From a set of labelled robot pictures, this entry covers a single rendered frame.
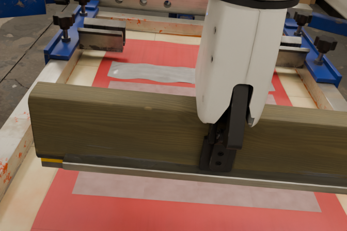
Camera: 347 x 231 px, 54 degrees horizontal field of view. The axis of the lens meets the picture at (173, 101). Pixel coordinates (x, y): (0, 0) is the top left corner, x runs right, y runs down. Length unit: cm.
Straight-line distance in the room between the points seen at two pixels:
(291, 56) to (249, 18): 58
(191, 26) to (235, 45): 71
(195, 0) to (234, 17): 76
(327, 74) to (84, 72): 51
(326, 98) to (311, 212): 27
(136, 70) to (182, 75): 10
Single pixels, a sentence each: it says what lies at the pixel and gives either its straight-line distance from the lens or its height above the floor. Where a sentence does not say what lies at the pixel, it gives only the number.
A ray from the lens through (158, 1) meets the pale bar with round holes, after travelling 99.
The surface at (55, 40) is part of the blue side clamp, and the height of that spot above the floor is 101.
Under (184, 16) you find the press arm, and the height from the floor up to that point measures 92.
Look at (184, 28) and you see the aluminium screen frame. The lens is 94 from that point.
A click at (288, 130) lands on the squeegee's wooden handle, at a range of 33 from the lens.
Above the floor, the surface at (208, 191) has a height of 96.
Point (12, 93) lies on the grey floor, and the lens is 253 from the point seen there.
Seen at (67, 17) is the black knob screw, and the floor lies 106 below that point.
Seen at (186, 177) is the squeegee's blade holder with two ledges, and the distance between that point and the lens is 34.
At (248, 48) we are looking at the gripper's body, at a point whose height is 123.
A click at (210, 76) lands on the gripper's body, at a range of 25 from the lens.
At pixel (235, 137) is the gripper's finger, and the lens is 26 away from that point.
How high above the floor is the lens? 132
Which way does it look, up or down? 34 degrees down
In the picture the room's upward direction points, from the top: 6 degrees clockwise
